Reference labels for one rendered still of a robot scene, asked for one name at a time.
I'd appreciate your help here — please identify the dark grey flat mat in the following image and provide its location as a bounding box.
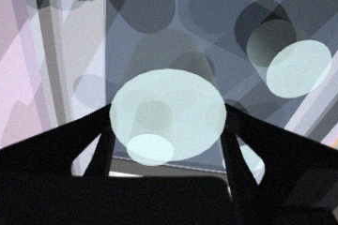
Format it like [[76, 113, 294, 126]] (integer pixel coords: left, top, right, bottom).
[[105, 0, 338, 172]]

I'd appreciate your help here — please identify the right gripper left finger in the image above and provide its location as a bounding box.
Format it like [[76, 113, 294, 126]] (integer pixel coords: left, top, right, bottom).
[[0, 103, 115, 176]]

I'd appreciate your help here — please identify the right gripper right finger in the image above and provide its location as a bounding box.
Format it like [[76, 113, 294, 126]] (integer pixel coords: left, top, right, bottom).
[[221, 103, 338, 225]]

